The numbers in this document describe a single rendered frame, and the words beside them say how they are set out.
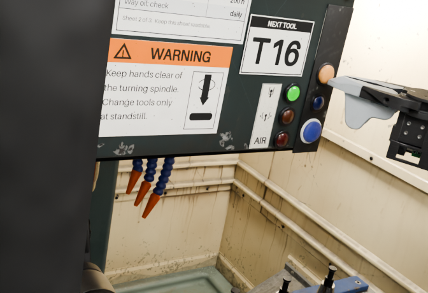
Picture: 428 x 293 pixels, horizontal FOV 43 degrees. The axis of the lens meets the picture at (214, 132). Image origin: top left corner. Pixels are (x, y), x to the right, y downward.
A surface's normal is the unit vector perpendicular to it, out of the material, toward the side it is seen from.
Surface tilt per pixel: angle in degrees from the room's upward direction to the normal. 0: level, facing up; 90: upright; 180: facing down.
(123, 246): 90
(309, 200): 89
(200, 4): 90
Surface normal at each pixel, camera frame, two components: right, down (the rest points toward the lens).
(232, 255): -0.84, 0.03
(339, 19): 0.52, 0.36
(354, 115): -0.51, 0.18
